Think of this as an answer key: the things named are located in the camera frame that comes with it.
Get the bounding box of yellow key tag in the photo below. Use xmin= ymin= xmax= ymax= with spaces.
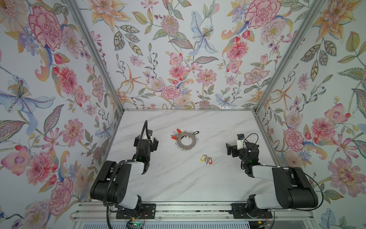
xmin=200 ymin=155 xmax=208 ymax=164

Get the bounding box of round steel key organizer disc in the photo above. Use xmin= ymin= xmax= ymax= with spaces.
xmin=173 ymin=130 xmax=199 ymax=151

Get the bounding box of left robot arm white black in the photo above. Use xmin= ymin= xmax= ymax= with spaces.
xmin=90 ymin=136 xmax=159 ymax=210

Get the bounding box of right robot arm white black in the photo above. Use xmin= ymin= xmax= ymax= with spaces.
xmin=226 ymin=140 xmax=318 ymax=219

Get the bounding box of red capped key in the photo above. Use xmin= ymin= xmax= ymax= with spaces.
xmin=171 ymin=129 xmax=182 ymax=140

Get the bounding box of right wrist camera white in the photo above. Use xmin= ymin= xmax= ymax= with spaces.
xmin=236 ymin=134 xmax=246 ymax=150

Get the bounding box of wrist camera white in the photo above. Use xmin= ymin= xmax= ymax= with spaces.
xmin=236 ymin=134 xmax=246 ymax=150
xmin=145 ymin=129 xmax=153 ymax=140

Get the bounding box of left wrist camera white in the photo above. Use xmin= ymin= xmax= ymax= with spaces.
xmin=145 ymin=129 xmax=153 ymax=140

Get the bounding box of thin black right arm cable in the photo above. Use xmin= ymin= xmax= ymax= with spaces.
xmin=242 ymin=133 xmax=324 ymax=211

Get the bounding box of black corrugated cable conduit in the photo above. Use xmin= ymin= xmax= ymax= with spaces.
xmin=102 ymin=120 xmax=149 ymax=229

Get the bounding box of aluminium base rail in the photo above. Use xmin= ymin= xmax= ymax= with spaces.
xmin=71 ymin=201 xmax=314 ymax=223

